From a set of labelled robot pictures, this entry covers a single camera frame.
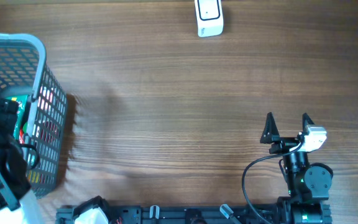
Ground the white barcode scanner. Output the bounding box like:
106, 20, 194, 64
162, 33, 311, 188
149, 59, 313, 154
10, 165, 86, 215
194, 0, 224, 37

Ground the small jar green lid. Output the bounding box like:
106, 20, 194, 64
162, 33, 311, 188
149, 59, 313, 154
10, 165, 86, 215
19, 122, 28, 144

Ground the grey plastic shopping basket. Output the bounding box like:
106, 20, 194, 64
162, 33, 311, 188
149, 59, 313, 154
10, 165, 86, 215
0, 34, 68, 198

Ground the black right camera cable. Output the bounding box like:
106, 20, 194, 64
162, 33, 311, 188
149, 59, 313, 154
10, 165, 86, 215
241, 133, 305, 224

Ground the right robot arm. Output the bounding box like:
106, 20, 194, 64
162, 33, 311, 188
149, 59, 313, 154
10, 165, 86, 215
260, 112, 333, 203

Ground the black left camera cable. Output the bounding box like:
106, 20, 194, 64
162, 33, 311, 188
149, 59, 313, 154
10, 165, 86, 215
19, 142, 40, 170

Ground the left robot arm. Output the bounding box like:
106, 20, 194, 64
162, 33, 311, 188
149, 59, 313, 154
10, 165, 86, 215
0, 98, 45, 223

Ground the black camera cable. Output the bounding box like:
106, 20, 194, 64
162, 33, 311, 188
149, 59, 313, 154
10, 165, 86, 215
19, 142, 40, 170
241, 133, 305, 224

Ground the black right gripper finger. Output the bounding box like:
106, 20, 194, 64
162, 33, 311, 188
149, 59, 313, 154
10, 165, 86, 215
302, 113, 314, 131
260, 112, 280, 144

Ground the green 3M gloves packet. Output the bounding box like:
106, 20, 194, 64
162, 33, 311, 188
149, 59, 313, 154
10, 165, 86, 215
6, 95, 29, 142

